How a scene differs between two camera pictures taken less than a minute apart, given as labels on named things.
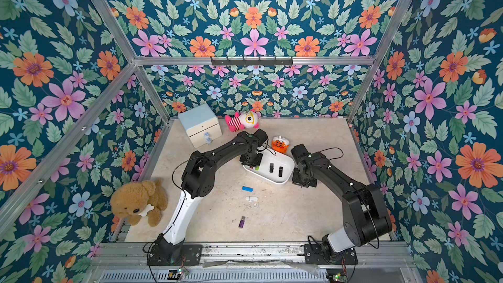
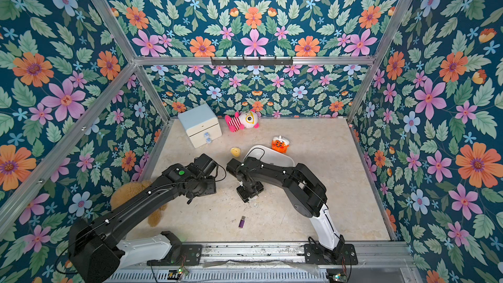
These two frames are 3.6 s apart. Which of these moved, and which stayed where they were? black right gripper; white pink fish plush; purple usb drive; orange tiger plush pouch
Moved: black right gripper
Stayed: white pink fish plush; orange tiger plush pouch; purple usb drive
